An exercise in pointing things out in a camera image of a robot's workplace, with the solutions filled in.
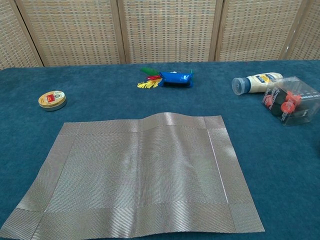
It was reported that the round tin with yellow lid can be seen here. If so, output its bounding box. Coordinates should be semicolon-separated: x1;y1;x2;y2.
38;90;68;112

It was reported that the blue table cover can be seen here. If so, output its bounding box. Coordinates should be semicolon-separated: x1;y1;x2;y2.
0;59;320;240

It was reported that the colourful feather shuttlecock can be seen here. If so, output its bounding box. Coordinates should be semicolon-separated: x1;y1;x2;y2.
136;67;165;90

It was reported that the grey-beige woven placemat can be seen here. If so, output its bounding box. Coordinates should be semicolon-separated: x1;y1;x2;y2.
0;112;266;239

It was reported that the clear box with black-red items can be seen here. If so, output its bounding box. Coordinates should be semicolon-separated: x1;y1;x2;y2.
261;76;320;127

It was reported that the mayonnaise squeeze bottle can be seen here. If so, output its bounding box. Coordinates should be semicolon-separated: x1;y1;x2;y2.
231;72;284;96

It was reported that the woven folding screen panel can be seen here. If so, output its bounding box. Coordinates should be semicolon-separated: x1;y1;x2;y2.
214;0;309;63
284;0;320;61
116;0;224;65
14;0;127;68
0;0;45;71

